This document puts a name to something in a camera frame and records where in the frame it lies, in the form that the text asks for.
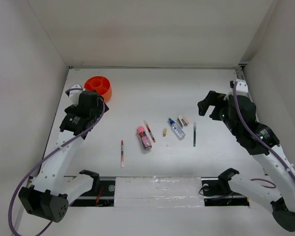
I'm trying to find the beige pink correction tape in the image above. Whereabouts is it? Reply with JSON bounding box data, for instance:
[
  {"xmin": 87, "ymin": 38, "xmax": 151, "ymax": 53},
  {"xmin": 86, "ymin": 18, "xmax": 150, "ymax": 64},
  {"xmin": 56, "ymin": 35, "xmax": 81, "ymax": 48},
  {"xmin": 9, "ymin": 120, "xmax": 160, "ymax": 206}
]
[{"xmin": 177, "ymin": 115, "xmax": 189, "ymax": 127}]

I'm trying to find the blue capped spray bottle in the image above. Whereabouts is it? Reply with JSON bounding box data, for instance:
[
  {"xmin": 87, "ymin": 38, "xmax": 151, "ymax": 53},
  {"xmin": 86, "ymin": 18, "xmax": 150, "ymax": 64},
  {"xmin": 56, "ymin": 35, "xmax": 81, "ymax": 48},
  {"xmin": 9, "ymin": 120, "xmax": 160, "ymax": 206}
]
[{"xmin": 168, "ymin": 118, "xmax": 185, "ymax": 140}]

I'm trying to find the small beige eraser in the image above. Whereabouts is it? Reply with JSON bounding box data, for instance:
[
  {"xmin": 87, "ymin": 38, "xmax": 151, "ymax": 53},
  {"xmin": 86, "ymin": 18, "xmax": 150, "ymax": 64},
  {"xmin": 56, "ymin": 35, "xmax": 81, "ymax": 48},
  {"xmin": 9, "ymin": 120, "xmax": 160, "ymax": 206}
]
[{"xmin": 163, "ymin": 128, "xmax": 167, "ymax": 137}]

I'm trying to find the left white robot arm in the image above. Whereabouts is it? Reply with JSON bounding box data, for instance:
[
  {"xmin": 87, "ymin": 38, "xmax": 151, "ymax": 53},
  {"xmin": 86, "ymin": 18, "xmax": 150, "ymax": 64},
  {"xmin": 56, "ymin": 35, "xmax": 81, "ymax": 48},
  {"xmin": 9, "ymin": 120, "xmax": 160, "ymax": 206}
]
[{"xmin": 18, "ymin": 85, "xmax": 109, "ymax": 222}]

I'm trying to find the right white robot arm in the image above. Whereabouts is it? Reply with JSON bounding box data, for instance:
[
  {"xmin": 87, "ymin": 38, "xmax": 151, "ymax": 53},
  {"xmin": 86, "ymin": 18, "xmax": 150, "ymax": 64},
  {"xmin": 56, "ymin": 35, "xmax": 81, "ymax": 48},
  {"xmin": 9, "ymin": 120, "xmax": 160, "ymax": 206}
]
[{"xmin": 197, "ymin": 79, "xmax": 295, "ymax": 232}]

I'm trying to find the green ink pen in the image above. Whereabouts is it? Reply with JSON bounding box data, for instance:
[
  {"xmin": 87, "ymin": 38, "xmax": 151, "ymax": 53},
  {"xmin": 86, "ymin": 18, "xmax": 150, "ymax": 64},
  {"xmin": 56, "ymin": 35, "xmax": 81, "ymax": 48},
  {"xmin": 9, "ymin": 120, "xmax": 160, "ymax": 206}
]
[{"xmin": 193, "ymin": 122, "xmax": 197, "ymax": 147}]

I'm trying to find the orange round divided container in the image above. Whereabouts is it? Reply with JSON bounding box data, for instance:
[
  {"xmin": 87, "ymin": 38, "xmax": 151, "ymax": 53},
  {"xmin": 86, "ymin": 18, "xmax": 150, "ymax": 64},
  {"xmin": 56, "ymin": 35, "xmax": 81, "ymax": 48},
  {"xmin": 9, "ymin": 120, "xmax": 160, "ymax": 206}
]
[{"xmin": 84, "ymin": 76, "xmax": 112, "ymax": 102}]

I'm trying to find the red pen with white cap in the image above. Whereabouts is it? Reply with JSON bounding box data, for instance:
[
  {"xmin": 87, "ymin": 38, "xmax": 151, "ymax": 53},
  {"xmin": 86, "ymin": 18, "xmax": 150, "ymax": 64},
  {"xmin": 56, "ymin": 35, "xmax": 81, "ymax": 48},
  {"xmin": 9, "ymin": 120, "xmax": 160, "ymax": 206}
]
[{"xmin": 144, "ymin": 120, "xmax": 156, "ymax": 143}]

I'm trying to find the red pen lower left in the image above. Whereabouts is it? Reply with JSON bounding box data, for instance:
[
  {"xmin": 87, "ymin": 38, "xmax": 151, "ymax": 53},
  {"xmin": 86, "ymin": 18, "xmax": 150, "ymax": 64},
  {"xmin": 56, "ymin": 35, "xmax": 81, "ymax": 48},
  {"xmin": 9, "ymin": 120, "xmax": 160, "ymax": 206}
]
[{"xmin": 120, "ymin": 140, "xmax": 124, "ymax": 168}]

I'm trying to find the aluminium rail right edge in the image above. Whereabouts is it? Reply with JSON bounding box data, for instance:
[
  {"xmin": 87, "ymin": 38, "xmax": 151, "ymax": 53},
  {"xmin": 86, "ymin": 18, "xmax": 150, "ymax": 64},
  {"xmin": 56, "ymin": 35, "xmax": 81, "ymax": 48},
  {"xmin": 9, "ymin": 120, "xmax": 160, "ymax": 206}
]
[{"xmin": 234, "ymin": 64, "xmax": 247, "ymax": 81}]

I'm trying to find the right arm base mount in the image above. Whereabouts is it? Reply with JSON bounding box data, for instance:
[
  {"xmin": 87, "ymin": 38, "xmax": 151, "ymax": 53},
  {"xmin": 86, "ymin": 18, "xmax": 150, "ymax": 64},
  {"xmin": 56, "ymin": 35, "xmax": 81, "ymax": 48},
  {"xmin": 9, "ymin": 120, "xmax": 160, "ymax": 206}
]
[{"xmin": 199, "ymin": 177, "xmax": 250, "ymax": 207}]

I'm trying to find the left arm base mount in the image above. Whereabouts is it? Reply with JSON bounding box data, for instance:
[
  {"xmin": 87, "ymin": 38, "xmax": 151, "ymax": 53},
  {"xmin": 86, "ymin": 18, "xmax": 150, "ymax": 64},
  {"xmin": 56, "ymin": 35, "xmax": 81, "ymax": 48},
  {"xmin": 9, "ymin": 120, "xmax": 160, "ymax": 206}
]
[{"xmin": 70, "ymin": 177, "xmax": 116, "ymax": 207}]

